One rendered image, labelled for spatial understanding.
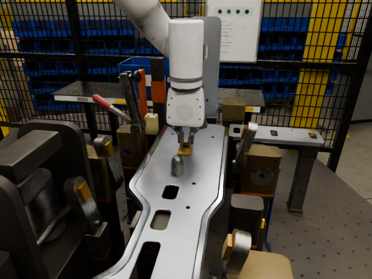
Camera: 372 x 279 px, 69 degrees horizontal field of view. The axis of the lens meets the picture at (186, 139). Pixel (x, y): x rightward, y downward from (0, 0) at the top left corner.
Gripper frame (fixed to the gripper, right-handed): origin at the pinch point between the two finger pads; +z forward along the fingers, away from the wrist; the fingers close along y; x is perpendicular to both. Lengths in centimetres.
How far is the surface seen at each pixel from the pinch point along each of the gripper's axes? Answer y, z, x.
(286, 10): 60, -27, 243
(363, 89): 153, 50, 245
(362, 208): 63, 33, 19
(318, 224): 45, 33, 8
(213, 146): 7.8, 2.9, 2.3
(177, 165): 0.4, -0.1, -14.2
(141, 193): -6.1, 2.9, -22.1
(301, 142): 34.3, 3.2, 10.3
